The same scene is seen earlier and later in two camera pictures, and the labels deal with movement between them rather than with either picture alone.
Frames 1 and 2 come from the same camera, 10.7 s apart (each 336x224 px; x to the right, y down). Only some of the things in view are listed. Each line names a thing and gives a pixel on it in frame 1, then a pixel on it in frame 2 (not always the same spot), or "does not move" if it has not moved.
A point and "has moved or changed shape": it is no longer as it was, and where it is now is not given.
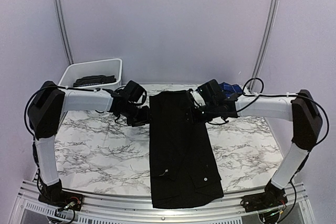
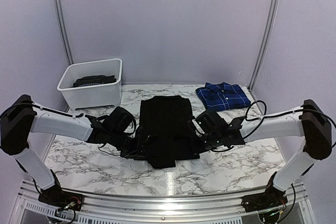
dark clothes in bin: x=94 y=80 does not move
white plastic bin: x=108 y=67 does not move
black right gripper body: x=210 y=113 -> x=206 y=146
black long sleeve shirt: x=182 y=170 has moved or changed shape
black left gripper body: x=134 y=116 -> x=129 y=149
